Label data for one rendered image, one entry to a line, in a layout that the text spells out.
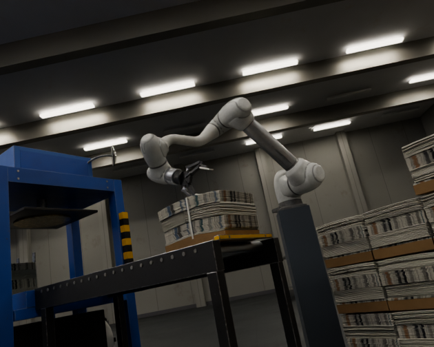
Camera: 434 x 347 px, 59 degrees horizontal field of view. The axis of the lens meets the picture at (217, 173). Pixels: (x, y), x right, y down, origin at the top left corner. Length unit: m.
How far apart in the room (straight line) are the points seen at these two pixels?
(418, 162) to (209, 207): 0.92
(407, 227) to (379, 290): 0.33
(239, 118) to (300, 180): 0.53
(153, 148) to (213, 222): 0.54
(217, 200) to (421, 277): 0.92
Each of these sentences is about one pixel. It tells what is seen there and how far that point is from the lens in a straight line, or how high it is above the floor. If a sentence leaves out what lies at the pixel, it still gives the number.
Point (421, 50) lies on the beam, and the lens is 9.88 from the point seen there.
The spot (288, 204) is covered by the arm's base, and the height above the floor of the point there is 1.03.
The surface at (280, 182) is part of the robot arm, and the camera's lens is 2.52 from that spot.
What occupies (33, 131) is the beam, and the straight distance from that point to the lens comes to 9.71.
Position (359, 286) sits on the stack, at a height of 0.50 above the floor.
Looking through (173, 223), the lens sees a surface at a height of 0.94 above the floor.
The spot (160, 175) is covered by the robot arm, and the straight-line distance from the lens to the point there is 2.04.
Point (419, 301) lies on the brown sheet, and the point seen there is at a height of 0.41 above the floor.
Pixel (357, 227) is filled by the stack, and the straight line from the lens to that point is 2.00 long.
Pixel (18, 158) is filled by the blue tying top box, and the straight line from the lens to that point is 2.85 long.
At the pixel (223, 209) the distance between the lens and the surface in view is 1.66.
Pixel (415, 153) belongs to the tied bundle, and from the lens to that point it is 1.85.
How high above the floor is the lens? 0.64
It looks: 16 degrees up
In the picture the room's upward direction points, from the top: 11 degrees counter-clockwise
